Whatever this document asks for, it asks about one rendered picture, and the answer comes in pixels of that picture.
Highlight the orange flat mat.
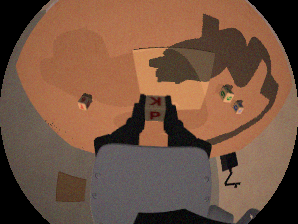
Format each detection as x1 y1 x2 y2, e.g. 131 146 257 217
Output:
132 47 215 110

